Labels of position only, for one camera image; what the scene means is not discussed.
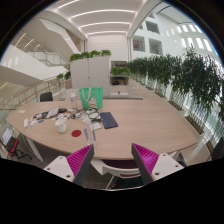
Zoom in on white ceramic mug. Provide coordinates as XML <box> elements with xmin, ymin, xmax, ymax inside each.
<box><xmin>54</xmin><ymin>118</ymin><xmax>68</xmax><ymax>134</ymax></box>

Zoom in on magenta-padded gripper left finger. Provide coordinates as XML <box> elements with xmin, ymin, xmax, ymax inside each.
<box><xmin>43</xmin><ymin>143</ymin><xmax>95</xmax><ymax>187</ymax></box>

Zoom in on white cabinet with plants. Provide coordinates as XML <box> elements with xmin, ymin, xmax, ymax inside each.
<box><xmin>69</xmin><ymin>49</ymin><xmax>113</xmax><ymax>98</ymax></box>

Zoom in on clear plastic water bottle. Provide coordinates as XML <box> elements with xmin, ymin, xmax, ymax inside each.
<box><xmin>82</xmin><ymin>114</ymin><xmax>98</xmax><ymax>148</ymax></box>

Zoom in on open paper booklet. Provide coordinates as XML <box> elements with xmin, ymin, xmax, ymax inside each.
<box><xmin>44</xmin><ymin>106</ymin><xmax>60</xmax><ymax>119</ymax></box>

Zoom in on white staircase glass railing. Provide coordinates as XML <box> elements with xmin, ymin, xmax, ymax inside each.
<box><xmin>13</xmin><ymin>29</ymin><xmax>71</xmax><ymax>69</ymax></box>

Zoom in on white chair purple seat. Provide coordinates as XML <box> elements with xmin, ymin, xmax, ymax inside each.
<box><xmin>90</xmin><ymin>158</ymin><xmax>144</xmax><ymax>189</ymax></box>

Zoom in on low shelf with plants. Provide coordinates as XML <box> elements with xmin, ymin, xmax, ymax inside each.
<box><xmin>109</xmin><ymin>66</ymin><xmax>132</xmax><ymax>98</ymax></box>

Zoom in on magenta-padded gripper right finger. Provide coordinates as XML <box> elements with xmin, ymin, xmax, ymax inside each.
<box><xmin>130</xmin><ymin>142</ymin><xmax>185</xmax><ymax>186</ymax></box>

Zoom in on flat round red coaster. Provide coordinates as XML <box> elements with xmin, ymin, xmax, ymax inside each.
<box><xmin>70</xmin><ymin>129</ymin><xmax>83</xmax><ymax>138</ymax></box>

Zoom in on ceiling light strips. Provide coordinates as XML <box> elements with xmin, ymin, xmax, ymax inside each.
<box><xmin>56</xmin><ymin>0</ymin><xmax>138</xmax><ymax>38</ymax></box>

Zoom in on red and black chair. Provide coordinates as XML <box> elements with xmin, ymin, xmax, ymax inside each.
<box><xmin>0</xmin><ymin>127</ymin><xmax>33</xmax><ymax>163</ymax></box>

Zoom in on black office chair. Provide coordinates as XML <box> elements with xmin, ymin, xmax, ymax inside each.
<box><xmin>39</xmin><ymin>91</ymin><xmax>54</xmax><ymax>103</ymax></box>

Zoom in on green tote bag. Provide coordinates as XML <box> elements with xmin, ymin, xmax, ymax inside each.
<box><xmin>78</xmin><ymin>87</ymin><xmax>104</xmax><ymax>110</ymax></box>

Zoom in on row of green hedge plants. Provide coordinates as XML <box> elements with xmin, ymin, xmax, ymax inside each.
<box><xmin>126</xmin><ymin>48</ymin><xmax>224</xmax><ymax>121</ymax></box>

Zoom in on black cables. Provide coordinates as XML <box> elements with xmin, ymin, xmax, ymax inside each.
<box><xmin>68</xmin><ymin>109</ymin><xmax>102</xmax><ymax>124</ymax></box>

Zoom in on dark blue keyboard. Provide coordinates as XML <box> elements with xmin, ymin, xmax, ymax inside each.
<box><xmin>99</xmin><ymin>111</ymin><xmax>119</xmax><ymax>130</ymax></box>

